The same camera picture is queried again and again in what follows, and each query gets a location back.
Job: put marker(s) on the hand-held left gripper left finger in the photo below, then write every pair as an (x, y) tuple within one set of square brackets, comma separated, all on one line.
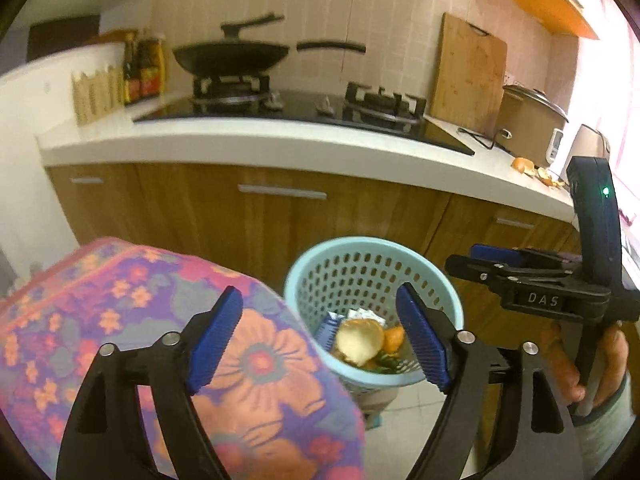
[(215, 340)]

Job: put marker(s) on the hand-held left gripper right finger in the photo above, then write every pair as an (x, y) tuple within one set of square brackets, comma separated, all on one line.
[(425, 340)]

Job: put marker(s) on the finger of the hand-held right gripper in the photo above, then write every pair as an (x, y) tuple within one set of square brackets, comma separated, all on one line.
[(475, 269), (525, 259)]

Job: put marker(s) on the large orange peel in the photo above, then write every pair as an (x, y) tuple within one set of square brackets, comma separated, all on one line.
[(357, 342)]

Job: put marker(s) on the dark blue milk carton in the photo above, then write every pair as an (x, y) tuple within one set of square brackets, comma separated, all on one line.
[(330, 331)]

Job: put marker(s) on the light blue plastic waste basket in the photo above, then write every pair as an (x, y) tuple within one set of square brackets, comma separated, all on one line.
[(372, 243)]

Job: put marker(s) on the person's right forearm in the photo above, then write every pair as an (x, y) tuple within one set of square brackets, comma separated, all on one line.
[(607, 435)]

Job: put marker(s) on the person's right hand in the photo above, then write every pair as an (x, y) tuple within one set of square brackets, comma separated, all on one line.
[(562, 360)]

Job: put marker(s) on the small orange peel piece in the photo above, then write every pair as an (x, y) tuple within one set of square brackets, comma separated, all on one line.
[(550, 179), (522, 165)]

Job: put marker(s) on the floral tablecloth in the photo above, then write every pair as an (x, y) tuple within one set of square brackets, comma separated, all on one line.
[(150, 285)]

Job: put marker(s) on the silver metal appliance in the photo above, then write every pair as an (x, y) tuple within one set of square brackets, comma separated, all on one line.
[(590, 147)]

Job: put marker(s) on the wooden kitchen counter cabinet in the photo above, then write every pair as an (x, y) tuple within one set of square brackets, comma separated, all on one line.
[(200, 215)]

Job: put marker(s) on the beige rice cooker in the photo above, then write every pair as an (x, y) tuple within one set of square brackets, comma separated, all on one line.
[(525, 130)]

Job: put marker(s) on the wooden cutting board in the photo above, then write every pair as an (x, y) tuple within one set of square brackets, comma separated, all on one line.
[(465, 75)]

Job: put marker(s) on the black gas stove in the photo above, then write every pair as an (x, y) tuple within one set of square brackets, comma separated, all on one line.
[(300, 109)]

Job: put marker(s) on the wicker basket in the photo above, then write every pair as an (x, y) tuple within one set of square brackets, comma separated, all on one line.
[(97, 95)]

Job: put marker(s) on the black wok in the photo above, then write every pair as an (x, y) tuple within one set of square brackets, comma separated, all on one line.
[(230, 57)]

